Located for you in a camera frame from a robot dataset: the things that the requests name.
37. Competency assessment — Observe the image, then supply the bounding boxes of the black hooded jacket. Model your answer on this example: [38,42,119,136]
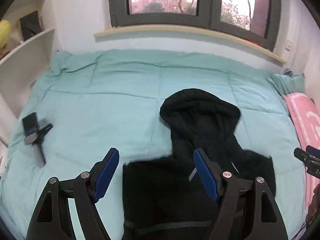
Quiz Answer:
[123,89,276,239]

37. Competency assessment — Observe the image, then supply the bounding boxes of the person's right hand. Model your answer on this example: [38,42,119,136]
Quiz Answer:
[305,184,320,225]

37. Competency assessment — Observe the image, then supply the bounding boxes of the pink patterned pillow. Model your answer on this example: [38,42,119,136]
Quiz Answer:
[284,93,319,207]

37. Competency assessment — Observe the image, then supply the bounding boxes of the teal pillow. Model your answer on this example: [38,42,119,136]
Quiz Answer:
[267,73,305,96]

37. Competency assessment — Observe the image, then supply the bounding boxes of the teal quilted bed cover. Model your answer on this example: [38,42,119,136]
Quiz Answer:
[1,50,306,239]

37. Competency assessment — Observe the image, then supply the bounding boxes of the dark framed window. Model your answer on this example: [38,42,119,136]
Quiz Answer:
[108,0,281,50]

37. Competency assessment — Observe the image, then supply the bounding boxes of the white bookshelf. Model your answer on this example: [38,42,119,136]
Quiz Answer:
[1,0,56,117]

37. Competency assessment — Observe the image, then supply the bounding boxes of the beige window sill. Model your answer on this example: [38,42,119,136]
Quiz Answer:
[93,24,286,64]

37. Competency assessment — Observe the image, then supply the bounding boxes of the yellow plush toy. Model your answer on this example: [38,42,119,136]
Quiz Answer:
[0,20,11,55]

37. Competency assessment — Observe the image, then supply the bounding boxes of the black camera on mini tripod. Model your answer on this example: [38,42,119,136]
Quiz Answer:
[22,112,53,167]

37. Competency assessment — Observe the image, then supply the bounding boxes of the black picture frame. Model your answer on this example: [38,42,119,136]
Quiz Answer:
[20,11,42,41]

